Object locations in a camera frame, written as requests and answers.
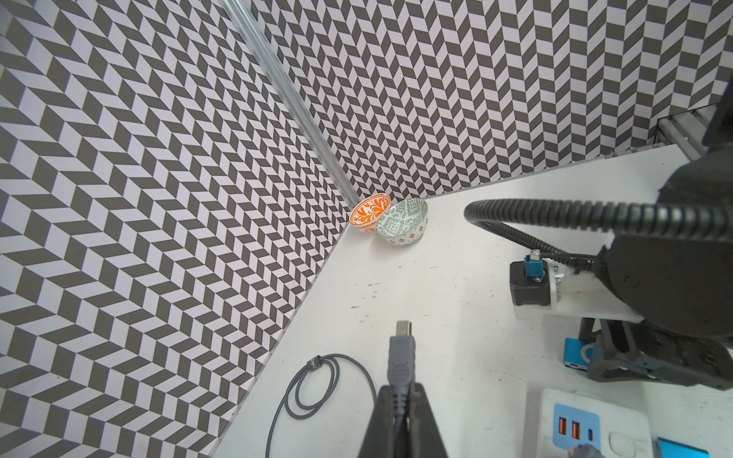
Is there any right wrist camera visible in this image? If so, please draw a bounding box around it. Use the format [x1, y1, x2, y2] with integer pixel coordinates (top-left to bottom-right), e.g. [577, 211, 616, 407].
[509, 252, 643, 324]

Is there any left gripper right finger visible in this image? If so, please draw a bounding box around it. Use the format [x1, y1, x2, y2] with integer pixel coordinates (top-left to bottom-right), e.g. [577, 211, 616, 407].
[408, 383, 449, 458]

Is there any orange patterned bowl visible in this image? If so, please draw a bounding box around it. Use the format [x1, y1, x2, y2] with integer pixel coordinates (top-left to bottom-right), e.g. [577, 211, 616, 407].
[349, 193, 392, 234]

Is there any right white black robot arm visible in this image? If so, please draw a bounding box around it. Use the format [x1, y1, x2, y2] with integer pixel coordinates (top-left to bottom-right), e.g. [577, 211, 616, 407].
[464, 91, 732, 390]

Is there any blue mp3 player middle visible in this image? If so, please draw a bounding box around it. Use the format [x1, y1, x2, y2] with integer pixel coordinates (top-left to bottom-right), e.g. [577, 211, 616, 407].
[657, 437, 710, 458]

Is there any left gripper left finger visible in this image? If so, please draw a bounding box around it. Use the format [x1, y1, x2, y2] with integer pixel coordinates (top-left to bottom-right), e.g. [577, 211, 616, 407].
[358, 385, 395, 458]

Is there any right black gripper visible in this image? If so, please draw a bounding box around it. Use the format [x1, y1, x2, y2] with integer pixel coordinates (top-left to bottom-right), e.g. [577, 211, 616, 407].
[578, 318, 732, 391]

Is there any green patterned bowl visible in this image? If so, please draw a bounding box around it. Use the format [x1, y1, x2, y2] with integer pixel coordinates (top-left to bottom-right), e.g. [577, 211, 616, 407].
[376, 198, 429, 246]

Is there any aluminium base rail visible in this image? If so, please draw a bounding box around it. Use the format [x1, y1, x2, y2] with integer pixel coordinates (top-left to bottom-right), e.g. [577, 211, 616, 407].
[654, 104, 717, 161]

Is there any white colourful power strip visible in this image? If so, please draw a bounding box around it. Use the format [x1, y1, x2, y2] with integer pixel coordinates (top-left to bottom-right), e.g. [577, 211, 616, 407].
[521, 389, 655, 457]

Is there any teal mp3 player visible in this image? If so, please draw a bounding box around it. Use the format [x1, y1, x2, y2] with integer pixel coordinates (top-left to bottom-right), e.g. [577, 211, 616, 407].
[562, 338, 595, 371]

